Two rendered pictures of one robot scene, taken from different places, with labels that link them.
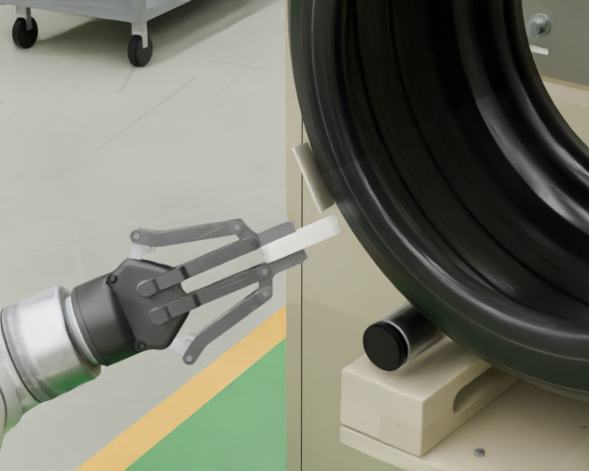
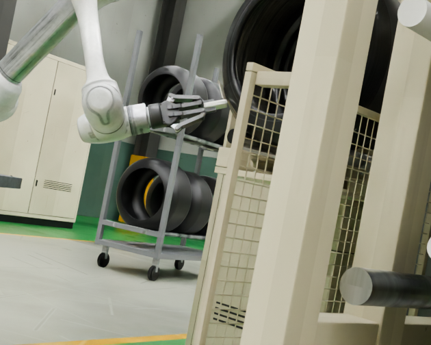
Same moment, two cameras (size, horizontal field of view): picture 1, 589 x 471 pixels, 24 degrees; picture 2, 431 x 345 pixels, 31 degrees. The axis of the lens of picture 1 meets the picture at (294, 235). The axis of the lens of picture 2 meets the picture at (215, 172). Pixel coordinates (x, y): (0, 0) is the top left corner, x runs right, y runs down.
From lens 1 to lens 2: 1.47 m
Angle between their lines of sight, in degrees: 27
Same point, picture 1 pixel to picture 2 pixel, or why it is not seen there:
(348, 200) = (230, 92)
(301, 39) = (226, 49)
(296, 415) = (195, 311)
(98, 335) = (153, 112)
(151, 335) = (167, 120)
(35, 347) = (135, 111)
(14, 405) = (125, 124)
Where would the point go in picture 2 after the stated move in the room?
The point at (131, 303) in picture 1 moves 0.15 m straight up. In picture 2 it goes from (163, 111) to (173, 61)
